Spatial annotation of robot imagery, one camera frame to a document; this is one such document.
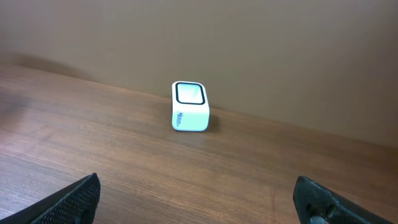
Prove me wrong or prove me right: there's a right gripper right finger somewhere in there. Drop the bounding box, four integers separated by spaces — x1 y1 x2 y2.
293 176 392 224

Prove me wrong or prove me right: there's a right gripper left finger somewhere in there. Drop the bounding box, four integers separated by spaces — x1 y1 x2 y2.
1 173 101 224

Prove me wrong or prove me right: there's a white barcode scanner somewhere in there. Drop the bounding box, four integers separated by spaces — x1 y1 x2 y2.
172 81 210 132

